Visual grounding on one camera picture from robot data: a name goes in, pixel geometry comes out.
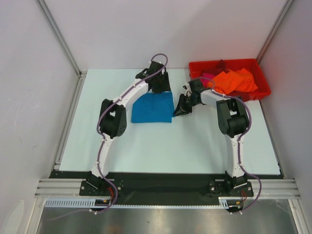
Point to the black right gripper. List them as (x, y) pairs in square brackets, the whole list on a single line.
[(186, 103)]

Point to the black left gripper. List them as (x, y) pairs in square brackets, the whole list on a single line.
[(165, 87)]

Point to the blue polo t-shirt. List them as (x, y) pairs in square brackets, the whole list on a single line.
[(153, 108)]

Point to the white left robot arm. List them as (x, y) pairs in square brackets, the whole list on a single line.
[(112, 120)]

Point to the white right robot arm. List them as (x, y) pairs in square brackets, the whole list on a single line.
[(233, 118)]

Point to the red plastic bin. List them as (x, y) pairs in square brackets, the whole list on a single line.
[(197, 68)]

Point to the pink t-shirt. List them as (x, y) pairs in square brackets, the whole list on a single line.
[(206, 77)]

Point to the orange t-shirt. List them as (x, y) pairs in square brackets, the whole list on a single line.
[(226, 83)]

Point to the dark red t-shirt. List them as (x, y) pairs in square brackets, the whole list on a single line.
[(218, 66)]

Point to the white slotted cable duct right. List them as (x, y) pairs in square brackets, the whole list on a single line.
[(237, 201)]

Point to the white slotted cable duct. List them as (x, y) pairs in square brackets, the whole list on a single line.
[(237, 201), (77, 202)]

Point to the aluminium side rail left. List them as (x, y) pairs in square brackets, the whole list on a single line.
[(63, 183)]

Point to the aluminium frame post left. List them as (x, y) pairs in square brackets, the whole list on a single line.
[(58, 35)]

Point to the aluminium frame post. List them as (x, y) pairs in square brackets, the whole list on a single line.
[(273, 32), (58, 35)]

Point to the aluminium frame post right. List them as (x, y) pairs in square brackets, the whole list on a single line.
[(273, 32)]

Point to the white slotted cable duct left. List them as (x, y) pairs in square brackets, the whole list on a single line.
[(77, 202)]

